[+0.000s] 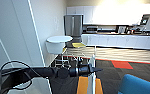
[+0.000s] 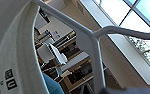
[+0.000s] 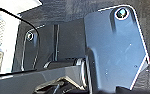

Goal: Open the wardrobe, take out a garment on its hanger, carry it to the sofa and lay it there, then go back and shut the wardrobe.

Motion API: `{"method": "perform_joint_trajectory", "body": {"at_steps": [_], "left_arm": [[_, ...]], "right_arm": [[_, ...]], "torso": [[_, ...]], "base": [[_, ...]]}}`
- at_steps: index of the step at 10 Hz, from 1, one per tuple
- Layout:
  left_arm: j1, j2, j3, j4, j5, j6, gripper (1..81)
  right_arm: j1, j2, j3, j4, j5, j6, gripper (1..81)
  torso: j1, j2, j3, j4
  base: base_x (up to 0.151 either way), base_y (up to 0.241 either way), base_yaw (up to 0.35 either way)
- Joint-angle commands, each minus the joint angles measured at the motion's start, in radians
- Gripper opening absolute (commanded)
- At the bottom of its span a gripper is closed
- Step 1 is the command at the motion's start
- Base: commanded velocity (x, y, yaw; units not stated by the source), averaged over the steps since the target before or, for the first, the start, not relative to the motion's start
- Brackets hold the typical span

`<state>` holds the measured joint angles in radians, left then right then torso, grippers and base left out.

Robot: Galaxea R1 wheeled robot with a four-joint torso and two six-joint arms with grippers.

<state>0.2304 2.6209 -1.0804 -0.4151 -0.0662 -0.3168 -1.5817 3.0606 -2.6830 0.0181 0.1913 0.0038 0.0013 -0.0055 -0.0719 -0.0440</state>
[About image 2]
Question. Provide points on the white dining table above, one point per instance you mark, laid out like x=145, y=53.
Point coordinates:
x=74, y=60

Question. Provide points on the blue sofa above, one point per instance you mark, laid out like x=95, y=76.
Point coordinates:
x=52, y=86

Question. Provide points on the white dining chair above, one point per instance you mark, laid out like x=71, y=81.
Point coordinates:
x=54, y=53

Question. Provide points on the large bright window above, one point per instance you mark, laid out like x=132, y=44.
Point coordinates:
x=131, y=20

